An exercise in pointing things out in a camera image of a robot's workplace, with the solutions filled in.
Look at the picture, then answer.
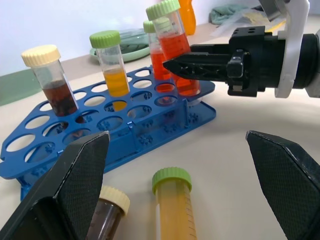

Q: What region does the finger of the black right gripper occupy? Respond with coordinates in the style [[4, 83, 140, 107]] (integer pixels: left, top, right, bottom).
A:
[[162, 51, 232, 83], [189, 43, 231, 54]]

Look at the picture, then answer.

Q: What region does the blue test tube rack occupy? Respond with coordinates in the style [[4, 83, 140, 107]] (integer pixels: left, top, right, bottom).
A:
[[0, 65, 217, 201]]

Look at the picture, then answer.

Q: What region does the pale green plate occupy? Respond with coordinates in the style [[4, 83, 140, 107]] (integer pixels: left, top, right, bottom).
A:
[[89, 27, 151, 63]]

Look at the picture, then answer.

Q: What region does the brown tube with cream cap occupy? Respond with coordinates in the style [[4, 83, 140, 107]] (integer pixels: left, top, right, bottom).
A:
[[85, 185, 131, 240], [20, 44, 80, 125]]

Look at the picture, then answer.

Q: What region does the green mat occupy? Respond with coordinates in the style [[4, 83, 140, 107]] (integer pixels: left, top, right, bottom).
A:
[[0, 66, 46, 107]]

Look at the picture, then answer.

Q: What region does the clear plastic bag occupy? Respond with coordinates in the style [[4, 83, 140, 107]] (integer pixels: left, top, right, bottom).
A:
[[214, 6, 287, 39]]

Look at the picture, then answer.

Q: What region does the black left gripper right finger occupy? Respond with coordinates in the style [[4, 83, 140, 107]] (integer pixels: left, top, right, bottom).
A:
[[245, 129, 320, 240]]

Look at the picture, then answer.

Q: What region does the green cloth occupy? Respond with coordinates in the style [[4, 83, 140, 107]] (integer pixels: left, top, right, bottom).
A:
[[209, 4, 254, 26]]

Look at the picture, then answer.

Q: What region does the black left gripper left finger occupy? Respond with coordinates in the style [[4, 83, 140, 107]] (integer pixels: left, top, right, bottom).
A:
[[0, 130, 111, 240]]

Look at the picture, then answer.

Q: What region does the orange plastic bottle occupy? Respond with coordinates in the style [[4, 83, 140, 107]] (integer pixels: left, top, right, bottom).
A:
[[177, 0, 197, 36]]

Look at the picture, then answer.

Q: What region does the red tube with green cap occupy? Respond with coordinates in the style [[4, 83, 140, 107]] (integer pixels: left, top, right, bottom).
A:
[[145, 0, 202, 98], [142, 19, 176, 95]]

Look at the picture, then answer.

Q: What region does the yellow tube with green cap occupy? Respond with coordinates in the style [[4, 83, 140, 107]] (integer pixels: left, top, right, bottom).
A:
[[151, 167, 199, 240], [89, 29, 131, 112]]

